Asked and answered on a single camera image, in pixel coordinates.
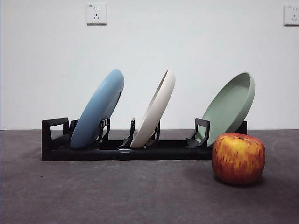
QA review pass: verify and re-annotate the blue plate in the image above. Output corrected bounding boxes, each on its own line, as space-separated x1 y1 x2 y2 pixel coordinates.
70 68 125 150

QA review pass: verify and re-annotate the red yellow apple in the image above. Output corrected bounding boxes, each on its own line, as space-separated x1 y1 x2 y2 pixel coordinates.
212 132 266 185

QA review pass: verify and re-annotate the white plate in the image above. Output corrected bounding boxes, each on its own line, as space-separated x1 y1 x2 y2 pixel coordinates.
130 68 176 149

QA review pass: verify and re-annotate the black plate rack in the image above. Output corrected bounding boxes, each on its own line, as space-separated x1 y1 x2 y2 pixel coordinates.
41 117 248 162

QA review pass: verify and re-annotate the green plate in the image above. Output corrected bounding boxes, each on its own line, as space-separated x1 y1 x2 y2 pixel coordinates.
201 71 256 147

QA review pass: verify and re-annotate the white wall socket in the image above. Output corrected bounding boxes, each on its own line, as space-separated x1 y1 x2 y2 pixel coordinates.
86 3 108 26
283 5 299 26

